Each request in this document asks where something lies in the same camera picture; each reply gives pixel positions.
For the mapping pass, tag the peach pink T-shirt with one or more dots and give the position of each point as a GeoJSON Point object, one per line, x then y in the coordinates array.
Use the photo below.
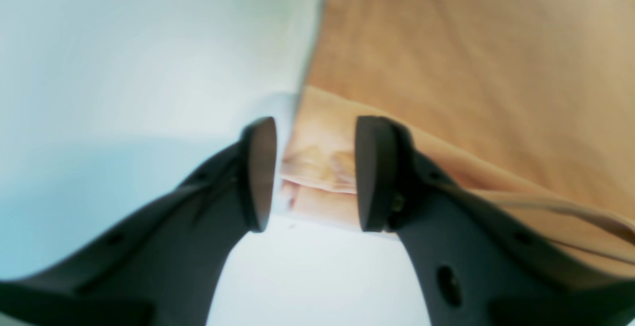
{"type": "Point", "coordinates": [528, 103]}

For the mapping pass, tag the left gripper black left finger side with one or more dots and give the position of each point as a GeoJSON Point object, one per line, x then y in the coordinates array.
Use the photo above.
{"type": "Point", "coordinates": [159, 266]}

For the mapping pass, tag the left gripper black right finger side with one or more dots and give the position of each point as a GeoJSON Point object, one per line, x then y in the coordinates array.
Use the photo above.
{"type": "Point", "coordinates": [476, 265]}

